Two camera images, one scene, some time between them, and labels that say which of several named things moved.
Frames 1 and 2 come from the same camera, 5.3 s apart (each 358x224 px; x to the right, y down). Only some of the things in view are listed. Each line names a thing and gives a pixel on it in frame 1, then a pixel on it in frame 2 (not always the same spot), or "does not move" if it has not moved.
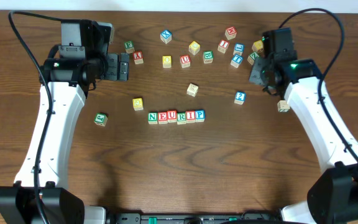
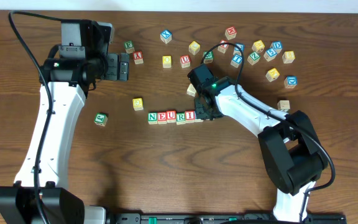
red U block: [171, 116] does not move
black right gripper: [258, 73] -> [202, 107]
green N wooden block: [153, 118] does not move
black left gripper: [113, 66] does not move
